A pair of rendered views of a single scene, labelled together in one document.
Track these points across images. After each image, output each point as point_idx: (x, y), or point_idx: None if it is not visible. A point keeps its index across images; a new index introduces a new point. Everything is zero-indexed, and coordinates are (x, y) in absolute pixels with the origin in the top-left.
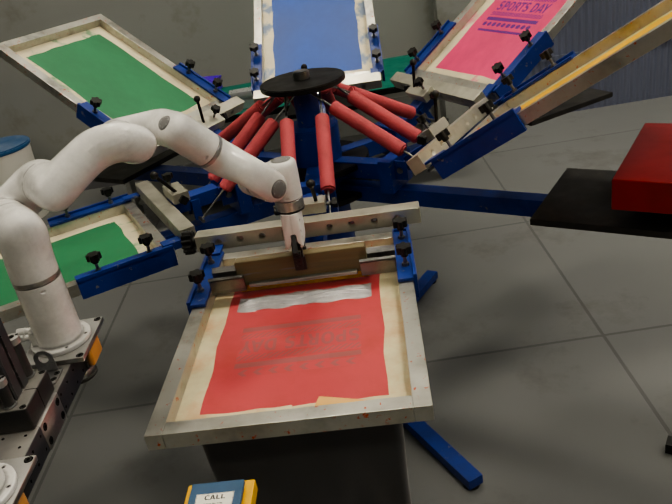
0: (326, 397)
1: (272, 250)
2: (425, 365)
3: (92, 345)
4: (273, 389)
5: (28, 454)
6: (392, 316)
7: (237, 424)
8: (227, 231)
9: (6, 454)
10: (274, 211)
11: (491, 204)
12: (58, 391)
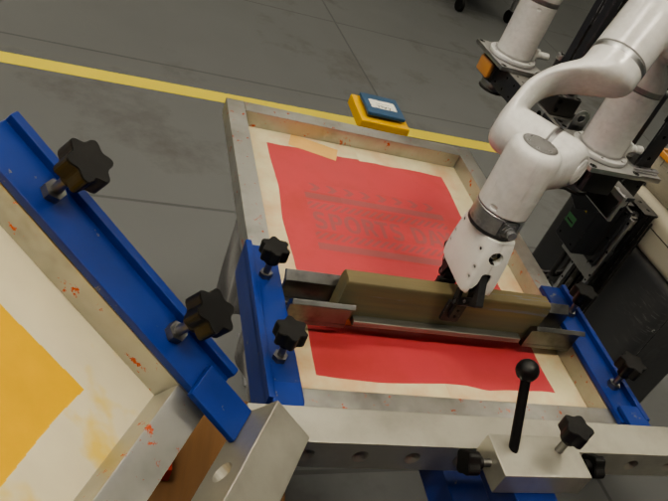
0: (328, 157)
1: (532, 412)
2: (232, 129)
3: None
4: (385, 180)
5: (513, 80)
6: (273, 232)
7: (396, 134)
8: (647, 432)
9: (526, 81)
10: (591, 453)
11: None
12: (545, 114)
